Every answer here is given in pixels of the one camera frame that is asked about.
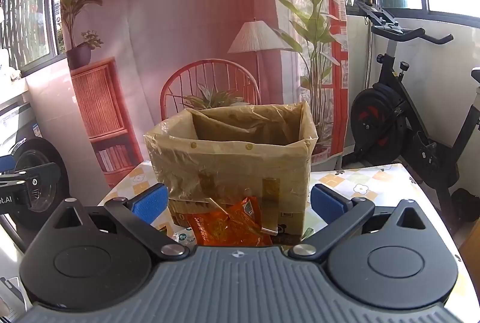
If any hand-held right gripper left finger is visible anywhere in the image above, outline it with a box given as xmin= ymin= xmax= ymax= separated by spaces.
xmin=44 ymin=183 xmax=190 ymax=259

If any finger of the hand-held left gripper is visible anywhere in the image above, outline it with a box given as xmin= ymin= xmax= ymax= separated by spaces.
xmin=7 ymin=162 xmax=61 ymax=192

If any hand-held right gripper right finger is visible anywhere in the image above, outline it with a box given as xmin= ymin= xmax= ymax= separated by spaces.
xmin=288 ymin=183 xmax=436 ymax=261

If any white packet with blue circles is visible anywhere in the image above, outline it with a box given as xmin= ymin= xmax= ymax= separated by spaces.
xmin=173 ymin=226 xmax=196 ymax=245

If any orange translucent snack packet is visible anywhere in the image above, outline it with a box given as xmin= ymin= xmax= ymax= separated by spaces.
xmin=185 ymin=195 xmax=273 ymax=248

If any cardboard box with plastic liner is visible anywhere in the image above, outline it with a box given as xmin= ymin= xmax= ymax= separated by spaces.
xmin=144 ymin=101 xmax=319 ymax=234

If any checkered flower tablecloth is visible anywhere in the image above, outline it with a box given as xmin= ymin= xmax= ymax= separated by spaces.
xmin=98 ymin=161 xmax=471 ymax=309

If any black exercise bike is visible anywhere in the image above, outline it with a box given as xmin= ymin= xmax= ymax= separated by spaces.
xmin=350 ymin=0 xmax=480 ymax=234

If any brown panel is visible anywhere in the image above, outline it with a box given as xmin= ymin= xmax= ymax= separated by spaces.
xmin=459 ymin=229 xmax=480 ymax=273

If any window with metal grille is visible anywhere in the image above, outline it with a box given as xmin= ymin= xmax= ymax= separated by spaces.
xmin=0 ymin=0 xmax=64 ymax=73

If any printed room backdrop cloth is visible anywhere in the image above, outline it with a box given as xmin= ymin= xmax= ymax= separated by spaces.
xmin=60 ymin=0 xmax=349 ymax=189

